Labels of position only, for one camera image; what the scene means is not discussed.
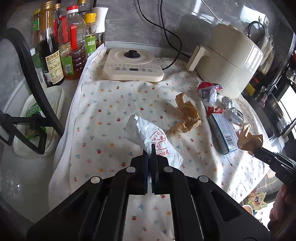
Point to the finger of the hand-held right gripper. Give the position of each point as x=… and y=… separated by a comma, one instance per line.
x=264, y=155

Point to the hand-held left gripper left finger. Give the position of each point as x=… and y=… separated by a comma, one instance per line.
x=145, y=169

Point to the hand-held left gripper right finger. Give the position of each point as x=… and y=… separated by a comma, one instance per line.
x=154, y=162

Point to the brown paper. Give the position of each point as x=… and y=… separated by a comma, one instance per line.
x=248, y=139
x=188, y=115

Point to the white paper bag red print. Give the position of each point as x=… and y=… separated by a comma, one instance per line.
x=150, y=134

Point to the torn red white carton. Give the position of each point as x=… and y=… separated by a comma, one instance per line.
x=211, y=110

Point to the person's right hand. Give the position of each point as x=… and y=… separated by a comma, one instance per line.
x=283, y=206

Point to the steel sink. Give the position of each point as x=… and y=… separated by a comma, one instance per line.
x=261, y=120

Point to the colourful snack packet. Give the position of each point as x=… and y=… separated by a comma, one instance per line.
x=256, y=200

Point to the blue carton box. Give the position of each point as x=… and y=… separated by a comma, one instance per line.
x=223, y=132

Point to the crumpled silver wrapper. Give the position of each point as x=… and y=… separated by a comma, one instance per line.
x=234, y=115

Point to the black kitchen rack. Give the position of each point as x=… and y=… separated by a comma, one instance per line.
x=281, y=92

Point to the floral tablecloth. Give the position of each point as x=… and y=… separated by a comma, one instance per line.
x=111, y=111

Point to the crumpled red white wrapper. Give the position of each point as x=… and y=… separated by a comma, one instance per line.
x=209, y=91

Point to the cream induction cooker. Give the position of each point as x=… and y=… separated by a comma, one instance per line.
x=133, y=64

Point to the hanging cloths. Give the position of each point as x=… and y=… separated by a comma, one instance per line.
x=266, y=53

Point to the cream air fryer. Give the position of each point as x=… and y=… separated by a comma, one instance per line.
x=227, y=60

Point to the white plastic tub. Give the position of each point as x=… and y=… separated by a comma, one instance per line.
x=54, y=102

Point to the green packet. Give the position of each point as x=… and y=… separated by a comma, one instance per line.
x=31, y=111

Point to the yellow cap green label bottle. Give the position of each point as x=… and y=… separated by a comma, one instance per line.
x=90, y=34

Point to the dark soy sauce bottle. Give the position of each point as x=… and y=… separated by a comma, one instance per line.
x=51, y=58

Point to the white top spray bottle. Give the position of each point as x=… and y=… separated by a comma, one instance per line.
x=100, y=23

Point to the black metal stand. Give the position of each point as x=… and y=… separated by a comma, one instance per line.
x=30, y=69

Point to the green label sauce jar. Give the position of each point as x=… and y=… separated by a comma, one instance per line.
x=35, y=27

